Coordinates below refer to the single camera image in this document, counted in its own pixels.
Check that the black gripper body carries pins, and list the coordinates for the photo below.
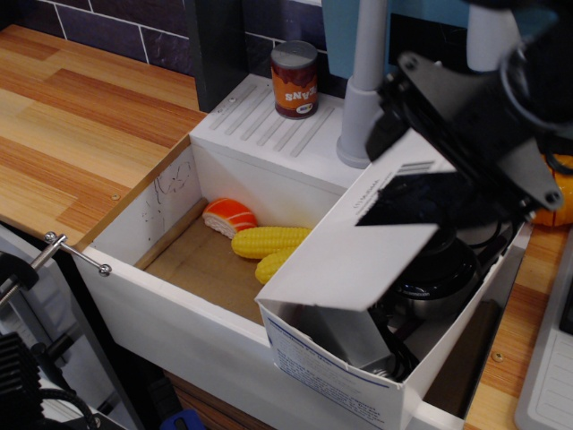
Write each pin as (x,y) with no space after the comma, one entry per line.
(499,130)

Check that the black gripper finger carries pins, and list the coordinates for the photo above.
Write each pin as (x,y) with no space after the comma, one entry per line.
(387,129)
(439,198)

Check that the white cardboard box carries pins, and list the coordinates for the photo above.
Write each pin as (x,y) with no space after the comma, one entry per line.
(346,267)

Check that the grey toy faucet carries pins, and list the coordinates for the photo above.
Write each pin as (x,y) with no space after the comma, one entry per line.
(362,102)

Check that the black 3D mouse puck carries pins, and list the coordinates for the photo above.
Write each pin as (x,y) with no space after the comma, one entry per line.
(438,281)

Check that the brown toy beans can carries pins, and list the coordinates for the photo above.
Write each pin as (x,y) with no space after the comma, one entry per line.
(295,79)

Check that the light blue panel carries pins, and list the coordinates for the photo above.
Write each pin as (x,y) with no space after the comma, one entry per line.
(434,29)

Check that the grey wedge block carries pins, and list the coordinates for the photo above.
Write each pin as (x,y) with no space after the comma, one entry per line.
(349,335)

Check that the upper yellow toy corn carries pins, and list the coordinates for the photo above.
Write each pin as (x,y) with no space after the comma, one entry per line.
(257,243)

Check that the yellow toy corn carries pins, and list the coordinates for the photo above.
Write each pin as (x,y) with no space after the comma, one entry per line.
(270,264)
(257,243)

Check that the lower yellow toy corn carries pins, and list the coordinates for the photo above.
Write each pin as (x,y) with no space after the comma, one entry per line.
(270,264)

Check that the orange salmon sushi toy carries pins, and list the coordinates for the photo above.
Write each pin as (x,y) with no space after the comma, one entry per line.
(228,217)

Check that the white toy stove edge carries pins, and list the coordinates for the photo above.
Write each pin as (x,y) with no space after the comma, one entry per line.
(546,398)

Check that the white toy sink unit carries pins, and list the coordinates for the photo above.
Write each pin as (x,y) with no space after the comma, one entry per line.
(179,297)

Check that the dark grey vertical post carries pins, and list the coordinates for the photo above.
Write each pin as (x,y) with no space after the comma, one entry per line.
(218,49)

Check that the blue clamp handle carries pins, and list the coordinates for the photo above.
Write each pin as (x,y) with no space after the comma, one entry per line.
(184,420)

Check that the metal clamp with black handle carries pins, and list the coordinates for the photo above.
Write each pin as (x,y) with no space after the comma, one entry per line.
(24,275)

